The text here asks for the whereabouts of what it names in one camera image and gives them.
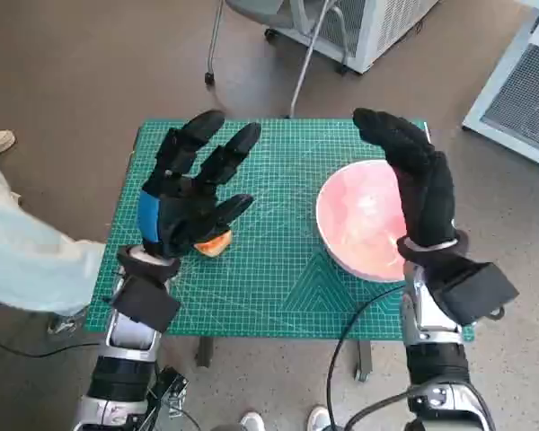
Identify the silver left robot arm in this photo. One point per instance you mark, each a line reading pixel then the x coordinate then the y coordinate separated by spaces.
pixel 126 332

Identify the black metal frame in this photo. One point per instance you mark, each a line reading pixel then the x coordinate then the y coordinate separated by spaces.
pixel 168 395

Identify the black table leg with caster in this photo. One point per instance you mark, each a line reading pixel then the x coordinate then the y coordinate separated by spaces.
pixel 364 359

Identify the grey office chair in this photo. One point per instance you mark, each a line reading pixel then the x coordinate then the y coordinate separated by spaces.
pixel 251 6

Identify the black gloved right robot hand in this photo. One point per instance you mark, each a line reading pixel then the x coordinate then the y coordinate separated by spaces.
pixel 426 193

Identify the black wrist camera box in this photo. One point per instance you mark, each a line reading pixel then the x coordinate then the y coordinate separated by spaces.
pixel 480 287
pixel 146 303

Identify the orange twisted toy bread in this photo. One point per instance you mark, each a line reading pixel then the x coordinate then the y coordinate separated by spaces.
pixel 213 246

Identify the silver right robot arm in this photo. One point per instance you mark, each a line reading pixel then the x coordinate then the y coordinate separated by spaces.
pixel 426 314

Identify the green cutting mat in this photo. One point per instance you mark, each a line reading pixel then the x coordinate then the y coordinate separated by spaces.
pixel 274 269

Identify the large white vented cabinet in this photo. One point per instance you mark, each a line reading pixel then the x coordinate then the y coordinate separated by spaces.
pixel 521 103

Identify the person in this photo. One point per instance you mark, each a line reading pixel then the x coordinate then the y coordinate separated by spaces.
pixel 27 260

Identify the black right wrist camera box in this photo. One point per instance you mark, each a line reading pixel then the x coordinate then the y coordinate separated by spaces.
pixel 480 287

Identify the pink bowl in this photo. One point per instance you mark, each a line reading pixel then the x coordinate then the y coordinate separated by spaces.
pixel 355 215

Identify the person's white shoe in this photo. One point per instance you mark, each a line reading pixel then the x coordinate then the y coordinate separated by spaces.
pixel 320 419
pixel 251 422

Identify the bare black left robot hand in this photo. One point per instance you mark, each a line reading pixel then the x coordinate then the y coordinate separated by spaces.
pixel 179 211

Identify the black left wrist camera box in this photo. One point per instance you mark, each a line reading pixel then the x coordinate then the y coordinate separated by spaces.
pixel 146 303

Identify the person's grey sneaker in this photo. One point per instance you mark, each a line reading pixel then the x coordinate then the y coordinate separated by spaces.
pixel 67 324

